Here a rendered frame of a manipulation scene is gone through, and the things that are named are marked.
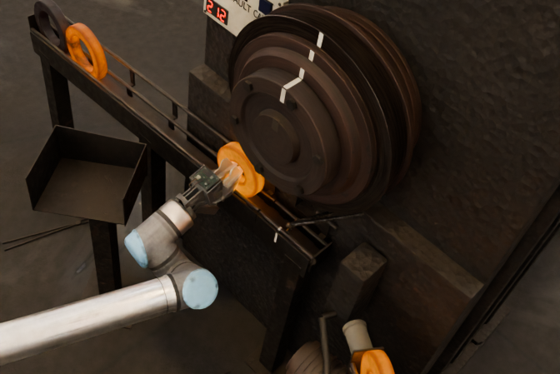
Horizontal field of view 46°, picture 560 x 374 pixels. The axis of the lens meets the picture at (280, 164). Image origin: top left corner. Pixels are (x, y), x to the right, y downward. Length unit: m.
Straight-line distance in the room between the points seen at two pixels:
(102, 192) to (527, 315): 1.64
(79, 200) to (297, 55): 0.87
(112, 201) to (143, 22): 1.73
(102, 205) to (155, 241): 0.29
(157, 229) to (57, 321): 0.33
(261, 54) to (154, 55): 1.94
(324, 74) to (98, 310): 0.71
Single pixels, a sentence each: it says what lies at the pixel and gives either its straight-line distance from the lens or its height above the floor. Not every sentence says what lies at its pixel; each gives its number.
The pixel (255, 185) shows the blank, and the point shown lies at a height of 0.76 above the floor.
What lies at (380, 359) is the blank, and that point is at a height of 0.78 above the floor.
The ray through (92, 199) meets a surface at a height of 0.60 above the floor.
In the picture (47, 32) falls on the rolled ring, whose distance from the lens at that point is 2.42.
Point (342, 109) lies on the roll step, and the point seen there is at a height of 1.25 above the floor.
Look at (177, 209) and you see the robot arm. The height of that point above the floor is 0.77.
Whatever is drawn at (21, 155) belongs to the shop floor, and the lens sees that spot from 2.88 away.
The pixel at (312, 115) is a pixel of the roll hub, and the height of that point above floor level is 1.23.
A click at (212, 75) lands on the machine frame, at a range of 1.87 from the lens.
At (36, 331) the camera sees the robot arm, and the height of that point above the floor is 0.77.
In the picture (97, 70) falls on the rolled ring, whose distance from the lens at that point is 2.17.
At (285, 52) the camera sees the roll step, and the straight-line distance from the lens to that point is 1.33.
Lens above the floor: 2.10
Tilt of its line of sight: 48 degrees down
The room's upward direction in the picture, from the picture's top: 11 degrees clockwise
